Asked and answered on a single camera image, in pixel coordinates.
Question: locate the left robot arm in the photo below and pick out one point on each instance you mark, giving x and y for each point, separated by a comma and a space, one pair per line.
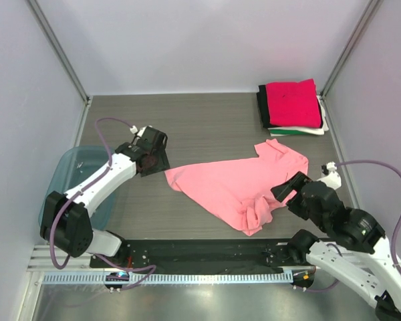
66, 222

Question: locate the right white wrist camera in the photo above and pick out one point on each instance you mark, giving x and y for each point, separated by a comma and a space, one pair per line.
330, 176

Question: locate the aluminium frame post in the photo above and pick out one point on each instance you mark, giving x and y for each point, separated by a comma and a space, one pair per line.
359, 30
57, 48

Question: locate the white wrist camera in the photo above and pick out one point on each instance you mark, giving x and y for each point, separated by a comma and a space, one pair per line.
137, 132
330, 176

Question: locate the blue plastic bin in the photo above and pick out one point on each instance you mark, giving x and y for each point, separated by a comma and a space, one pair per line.
74, 167

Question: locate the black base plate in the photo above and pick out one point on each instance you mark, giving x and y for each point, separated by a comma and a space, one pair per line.
209, 256

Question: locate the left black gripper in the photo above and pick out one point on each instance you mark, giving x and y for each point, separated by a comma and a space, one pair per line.
155, 162

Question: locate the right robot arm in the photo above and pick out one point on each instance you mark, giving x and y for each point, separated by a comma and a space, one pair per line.
379, 281

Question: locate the folded green t shirt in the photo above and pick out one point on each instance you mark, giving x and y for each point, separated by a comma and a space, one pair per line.
284, 132

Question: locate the light pink t shirt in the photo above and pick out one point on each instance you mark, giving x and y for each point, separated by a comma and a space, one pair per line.
238, 192

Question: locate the white slotted cable duct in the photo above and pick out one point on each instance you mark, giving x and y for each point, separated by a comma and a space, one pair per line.
117, 278

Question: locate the folded white t shirt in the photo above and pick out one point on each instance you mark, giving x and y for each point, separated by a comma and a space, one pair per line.
313, 131

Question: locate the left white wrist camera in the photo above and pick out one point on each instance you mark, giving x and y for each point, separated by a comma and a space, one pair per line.
137, 132

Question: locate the folded magenta t shirt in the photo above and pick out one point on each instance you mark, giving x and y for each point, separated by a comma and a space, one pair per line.
293, 104

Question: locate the right aluminium frame post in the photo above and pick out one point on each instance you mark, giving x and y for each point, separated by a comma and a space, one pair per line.
359, 30

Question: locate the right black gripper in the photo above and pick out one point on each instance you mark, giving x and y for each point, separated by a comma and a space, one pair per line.
293, 191

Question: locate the folded black t shirt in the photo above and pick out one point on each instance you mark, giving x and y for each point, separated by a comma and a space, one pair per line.
263, 107

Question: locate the left aluminium frame post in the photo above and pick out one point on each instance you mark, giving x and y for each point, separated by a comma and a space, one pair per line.
57, 48

